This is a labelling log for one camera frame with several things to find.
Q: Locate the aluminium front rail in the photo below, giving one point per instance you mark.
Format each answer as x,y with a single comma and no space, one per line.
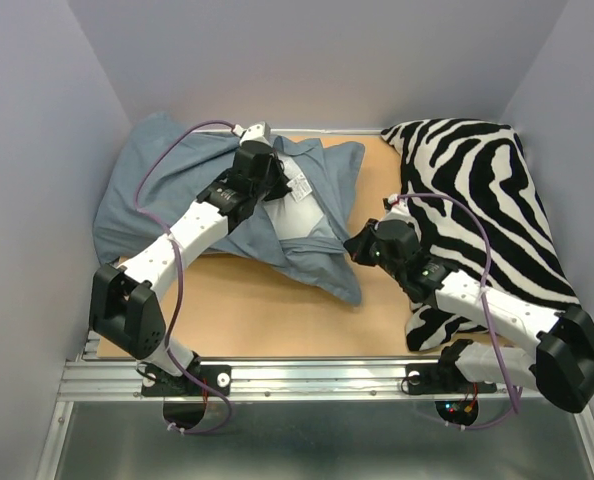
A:
253,380

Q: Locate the grey-blue pillowcase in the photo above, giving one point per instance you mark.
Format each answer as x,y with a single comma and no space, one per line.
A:
160,171

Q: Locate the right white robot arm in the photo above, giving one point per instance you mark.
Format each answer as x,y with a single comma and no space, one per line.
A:
552,351

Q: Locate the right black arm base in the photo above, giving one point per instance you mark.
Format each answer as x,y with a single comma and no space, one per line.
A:
456,399

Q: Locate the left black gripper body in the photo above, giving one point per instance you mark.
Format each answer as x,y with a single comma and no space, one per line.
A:
272,185

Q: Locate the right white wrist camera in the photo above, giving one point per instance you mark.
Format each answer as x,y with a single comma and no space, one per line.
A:
396,209

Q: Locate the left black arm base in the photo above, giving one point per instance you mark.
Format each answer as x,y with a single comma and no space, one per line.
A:
187,385

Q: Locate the zebra print pillow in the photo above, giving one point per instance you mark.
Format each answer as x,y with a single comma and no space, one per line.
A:
474,203

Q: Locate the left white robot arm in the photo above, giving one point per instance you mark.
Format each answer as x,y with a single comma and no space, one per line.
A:
125,300

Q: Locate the white pillow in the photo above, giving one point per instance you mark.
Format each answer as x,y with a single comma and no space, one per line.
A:
297,213

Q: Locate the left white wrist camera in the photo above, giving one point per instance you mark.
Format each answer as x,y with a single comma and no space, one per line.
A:
259,132

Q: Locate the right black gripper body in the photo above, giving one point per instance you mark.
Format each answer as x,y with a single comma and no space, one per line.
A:
388,265

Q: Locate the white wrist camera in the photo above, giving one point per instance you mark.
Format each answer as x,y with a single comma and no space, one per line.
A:
396,209
259,132

